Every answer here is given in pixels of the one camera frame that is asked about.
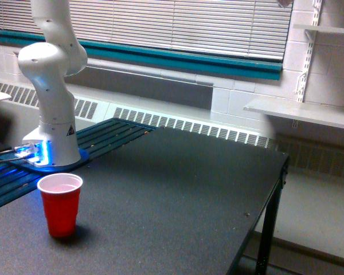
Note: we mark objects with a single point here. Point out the red plastic cup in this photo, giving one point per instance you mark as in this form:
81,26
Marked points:
60,195

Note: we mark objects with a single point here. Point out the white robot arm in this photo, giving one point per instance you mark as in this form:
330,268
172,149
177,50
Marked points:
46,64

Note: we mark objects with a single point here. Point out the dark green slatted rail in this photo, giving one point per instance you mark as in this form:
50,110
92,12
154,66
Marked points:
96,140

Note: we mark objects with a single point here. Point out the lower white wall shelf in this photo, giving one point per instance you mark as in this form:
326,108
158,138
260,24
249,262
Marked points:
306,112

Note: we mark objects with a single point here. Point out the white shelf bracket rail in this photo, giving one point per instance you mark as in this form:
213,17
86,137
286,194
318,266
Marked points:
303,78

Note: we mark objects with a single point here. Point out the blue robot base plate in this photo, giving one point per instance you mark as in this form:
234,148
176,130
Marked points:
53,169

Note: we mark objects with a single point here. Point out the teal window sill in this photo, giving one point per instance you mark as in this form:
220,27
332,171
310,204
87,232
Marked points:
200,63

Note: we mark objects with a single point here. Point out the black table leg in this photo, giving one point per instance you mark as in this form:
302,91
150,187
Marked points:
269,223

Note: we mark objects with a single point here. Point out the white window blinds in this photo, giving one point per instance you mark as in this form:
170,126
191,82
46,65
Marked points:
234,29

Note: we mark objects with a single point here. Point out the white baseboard radiator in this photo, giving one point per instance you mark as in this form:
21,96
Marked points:
95,111

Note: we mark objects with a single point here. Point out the upper white wall shelf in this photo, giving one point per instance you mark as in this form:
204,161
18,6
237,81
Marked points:
324,29

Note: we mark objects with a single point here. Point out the white wall shelf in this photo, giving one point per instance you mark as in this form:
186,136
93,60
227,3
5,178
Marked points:
324,29
306,112

